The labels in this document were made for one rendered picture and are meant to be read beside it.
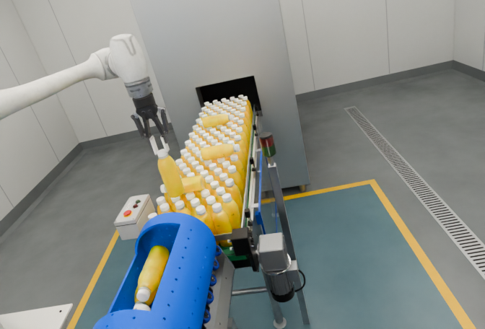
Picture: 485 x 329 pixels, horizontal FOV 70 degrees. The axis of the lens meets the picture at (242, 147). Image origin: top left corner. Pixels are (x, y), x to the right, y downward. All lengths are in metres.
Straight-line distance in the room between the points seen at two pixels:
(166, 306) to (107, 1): 4.96
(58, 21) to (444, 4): 5.49
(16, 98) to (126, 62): 0.34
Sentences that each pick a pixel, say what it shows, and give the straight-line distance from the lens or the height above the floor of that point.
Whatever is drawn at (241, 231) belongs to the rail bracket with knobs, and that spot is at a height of 1.00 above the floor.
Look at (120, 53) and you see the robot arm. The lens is 1.25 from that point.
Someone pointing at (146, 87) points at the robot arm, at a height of 1.64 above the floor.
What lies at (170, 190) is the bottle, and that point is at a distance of 1.42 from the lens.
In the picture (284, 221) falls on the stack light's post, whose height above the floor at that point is 0.77.
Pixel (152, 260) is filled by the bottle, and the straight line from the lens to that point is 1.26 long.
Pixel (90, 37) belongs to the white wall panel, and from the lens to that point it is 5.75.
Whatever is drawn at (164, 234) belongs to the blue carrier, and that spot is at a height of 1.15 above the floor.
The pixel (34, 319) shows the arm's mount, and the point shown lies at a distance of 1.55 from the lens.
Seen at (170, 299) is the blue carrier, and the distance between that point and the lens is 1.02.
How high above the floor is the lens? 1.89
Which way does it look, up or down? 25 degrees down
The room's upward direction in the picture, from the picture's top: 14 degrees counter-clockwise
